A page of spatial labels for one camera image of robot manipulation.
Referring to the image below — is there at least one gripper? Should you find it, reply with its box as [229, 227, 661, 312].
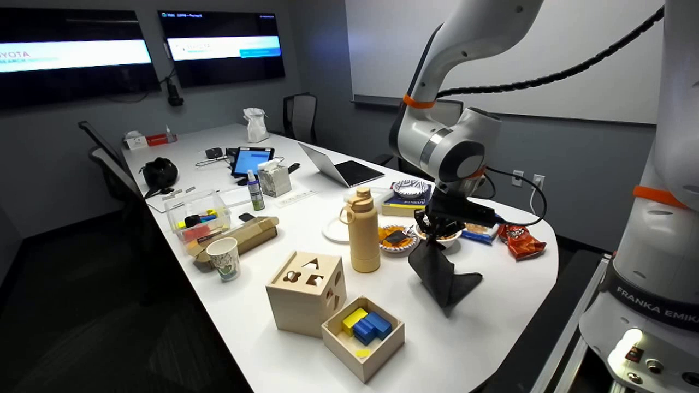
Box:
[414, 190, 472, 242]

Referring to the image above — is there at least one dark grey towel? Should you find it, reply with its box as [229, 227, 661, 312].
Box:
[408, 236, 484, 318]

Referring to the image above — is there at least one white bowl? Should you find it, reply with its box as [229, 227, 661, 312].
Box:
[413, 221, 464, 249]

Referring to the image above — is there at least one patterned bowl with snacks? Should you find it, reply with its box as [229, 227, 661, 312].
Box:
[378, 224, 420, 257]

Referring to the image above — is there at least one stack of books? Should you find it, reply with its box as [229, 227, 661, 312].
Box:
[381, 183, 434, 218]

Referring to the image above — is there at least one blue snack packet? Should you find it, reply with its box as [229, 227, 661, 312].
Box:
[460, 220, 501, 246]

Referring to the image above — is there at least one black patterned bowl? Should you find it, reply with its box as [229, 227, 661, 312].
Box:
[391, 179, 432, 200]

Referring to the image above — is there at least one tan water bottle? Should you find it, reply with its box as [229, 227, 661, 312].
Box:
[339, 187, 382, 274]

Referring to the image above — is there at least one red chips bag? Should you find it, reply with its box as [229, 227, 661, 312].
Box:
[497, 223, 548, 261]

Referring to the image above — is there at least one silver laptop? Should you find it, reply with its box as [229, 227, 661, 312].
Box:
[298, 142, 386, 189]

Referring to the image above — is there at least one white plate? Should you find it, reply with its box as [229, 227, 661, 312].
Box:
[321, 215, 351, 245]

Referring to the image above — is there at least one blue block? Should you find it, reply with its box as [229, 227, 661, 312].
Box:
[352, 319, 377, 346]
[365, 311, 393, 340]

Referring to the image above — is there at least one yellow block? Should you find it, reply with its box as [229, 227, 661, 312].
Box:
[342, 307, 369, 336]

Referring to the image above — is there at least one white strip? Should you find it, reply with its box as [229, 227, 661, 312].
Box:
[274, 189, 319, 209]

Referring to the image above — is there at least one wooden tray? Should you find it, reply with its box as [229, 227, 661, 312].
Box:
[321, 296, 406, 384]

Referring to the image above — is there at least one wooden shape sorter box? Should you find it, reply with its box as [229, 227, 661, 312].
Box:
[266, 251, 348, 338]

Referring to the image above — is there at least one grey tissue box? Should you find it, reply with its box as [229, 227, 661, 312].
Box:
[257, 158, 293, 198]

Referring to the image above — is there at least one small spray bottle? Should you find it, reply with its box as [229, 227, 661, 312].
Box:
[246, 170, 266, 212]

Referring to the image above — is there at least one brown cardboard box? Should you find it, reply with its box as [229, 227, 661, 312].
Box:
[186, 216, 280, 273]

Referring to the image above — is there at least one whiteboard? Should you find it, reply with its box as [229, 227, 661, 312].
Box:
[345, 0, 666, 126]

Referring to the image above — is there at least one tablet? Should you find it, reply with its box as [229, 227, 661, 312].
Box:
[230, 146, 276, 179]

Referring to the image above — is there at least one white paper bag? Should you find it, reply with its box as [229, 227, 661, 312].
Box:
[242, 107, 270, 144]

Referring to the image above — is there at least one printed paper cup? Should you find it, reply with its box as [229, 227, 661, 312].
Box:
[206, 237, 242, 283]

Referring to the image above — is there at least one heap of coloured blocks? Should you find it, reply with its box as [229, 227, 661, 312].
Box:
[176, 210, 220, 242]

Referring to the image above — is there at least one clear plastic container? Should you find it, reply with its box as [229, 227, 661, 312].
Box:
[163, 189, 233, 246]

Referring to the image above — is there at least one black bag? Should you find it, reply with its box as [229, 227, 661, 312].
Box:
[140, 157, 180, 193]

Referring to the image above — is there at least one wall screen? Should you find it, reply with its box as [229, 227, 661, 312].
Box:
[0, 7, 161, 110]
[157, 9, 286, 89]

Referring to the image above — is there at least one camera on mount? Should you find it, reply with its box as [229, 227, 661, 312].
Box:
[164, 76, 185, 108]

